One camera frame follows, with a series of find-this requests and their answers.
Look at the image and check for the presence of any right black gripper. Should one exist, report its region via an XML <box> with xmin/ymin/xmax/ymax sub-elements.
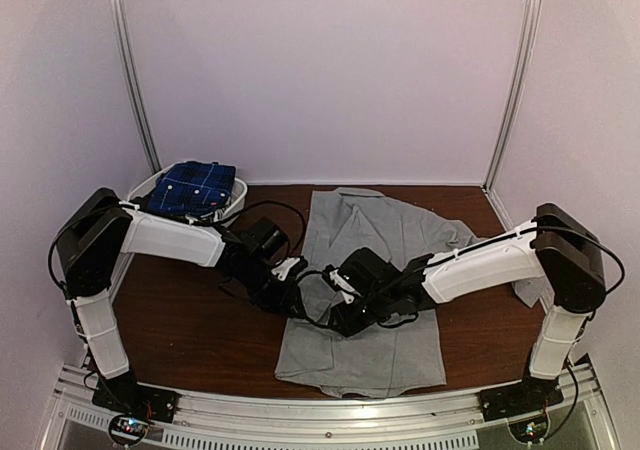
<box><xmin>328</xmin><ymin>290</ymin><xmax>394</xmax><ymax>338</ymax></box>

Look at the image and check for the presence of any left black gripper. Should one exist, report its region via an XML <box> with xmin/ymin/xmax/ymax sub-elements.
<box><xmin>232</xmin><ymin>259</ymin><xmax>306</xmax><ymax>321</ymax></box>

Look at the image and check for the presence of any grey long sleeve shirt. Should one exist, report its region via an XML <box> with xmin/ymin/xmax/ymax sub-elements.
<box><xmin>273</xmin><ymin>186</ymin><xmax>549</xmax><ymax>399</ymax></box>

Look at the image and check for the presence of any white plastic basket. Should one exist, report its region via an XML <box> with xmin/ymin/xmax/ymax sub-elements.
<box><xmin>126</xmin><ymin>173</ymin><xmax>248</xmax><ymax>213</ymax></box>

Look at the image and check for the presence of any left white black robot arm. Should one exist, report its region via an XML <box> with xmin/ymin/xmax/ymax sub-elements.
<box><xmin>50</xmin><ymin>188</ymin><xmax>308</xmax><ymax>414</ymax></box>

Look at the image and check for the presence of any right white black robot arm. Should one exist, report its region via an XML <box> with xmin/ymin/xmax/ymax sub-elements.
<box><xmin>323</xmin><ymin>203</ymin><xmax>607</xmax><ymax>412</ymax></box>

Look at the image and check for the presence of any black white patterned shirt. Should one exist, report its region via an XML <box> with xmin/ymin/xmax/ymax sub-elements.
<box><xmin>185</xmin><ymin>207</ymin><xmax>237</xmax><ymax>226</ymax></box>

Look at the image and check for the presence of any blue plaid shirt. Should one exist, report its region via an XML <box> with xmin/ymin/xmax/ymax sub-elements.
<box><xmin>146</xmin><ymin>161</ymin><xmax>236</xmax><ymax>217</ymax></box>

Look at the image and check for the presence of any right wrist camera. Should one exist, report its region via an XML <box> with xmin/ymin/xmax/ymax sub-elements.
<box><xmin>322</xmin><ymin>265</ymin><xmax>360</xmax><ymax>304</ymax></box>

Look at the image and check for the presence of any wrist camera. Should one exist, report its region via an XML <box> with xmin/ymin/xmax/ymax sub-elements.
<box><xmin>271</xmin><ymin>256</ymin><xmax>308</xmax><ymax>281</ymax></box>
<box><xmin>322</xmin><ymin>265</ymin><xmax>360</xmax><ymax>304</ymax></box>

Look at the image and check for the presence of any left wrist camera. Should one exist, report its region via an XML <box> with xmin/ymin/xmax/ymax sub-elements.
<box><xmin>271</xmin><ymin>256</ymin><xmax>308</xmax><ymax>281</ymax></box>

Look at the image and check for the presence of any left black cable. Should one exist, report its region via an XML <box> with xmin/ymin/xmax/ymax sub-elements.
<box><xmin>234</xmin><ymin>199</ymin><xmax>307</xmax><ymax>256</ymax></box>

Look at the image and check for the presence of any black cable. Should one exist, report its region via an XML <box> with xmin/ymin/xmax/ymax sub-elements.
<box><xmin>234</xmin><ymin>199</ymin><xmax>307</xmax><ymax>256</ymax></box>
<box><xmin>294</xmin><ymin>219</ymin><xmax>626</xmax><ymax>331</ymax></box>

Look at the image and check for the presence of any front aluminium rail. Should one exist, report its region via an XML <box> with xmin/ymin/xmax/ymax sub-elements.
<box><xmin>49</xmin><ymin>364</ymin><xmax>616</xmax><ymax>450</ymax></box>

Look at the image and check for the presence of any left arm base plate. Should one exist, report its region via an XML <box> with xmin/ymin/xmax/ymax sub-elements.
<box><xmin>92</xmin><ymin>381</ymin><xmax>178</xmax><ymax>448</ymax></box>

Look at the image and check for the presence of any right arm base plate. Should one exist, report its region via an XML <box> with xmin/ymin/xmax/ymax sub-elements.
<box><xmin>479</xmin><ymin>377</ymin><xmax>563</xmax><ymax>446</ymax></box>

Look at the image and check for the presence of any right black cable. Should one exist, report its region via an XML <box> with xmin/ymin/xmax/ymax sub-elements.
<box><xmin>294</xmin><ymin>219</ymin><xmax>626</xmax><ymax>331</ymax></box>

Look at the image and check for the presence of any left aluminium frame post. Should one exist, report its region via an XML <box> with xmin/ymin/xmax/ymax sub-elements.
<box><xmin>109</xmin><ymin>0</ymin><xmax>161</xmax><ymax>173</ymax></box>

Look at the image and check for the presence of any aluminium frame post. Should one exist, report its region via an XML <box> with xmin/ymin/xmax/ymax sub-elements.
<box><xmin>109</xmin><ymin>0</ymin><xmax>161</xmax><ymax>173</ymax></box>
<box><xmin>483</xmin><ymin>0</ymin><xmax>543</xmax><ymax>193</ymax></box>

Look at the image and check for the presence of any right aluminium frame post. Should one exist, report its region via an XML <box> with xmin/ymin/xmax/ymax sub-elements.
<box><xmin>483</xmin><ymin>0</ymin><xmax>543</xmax><ymax>193</ymax></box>

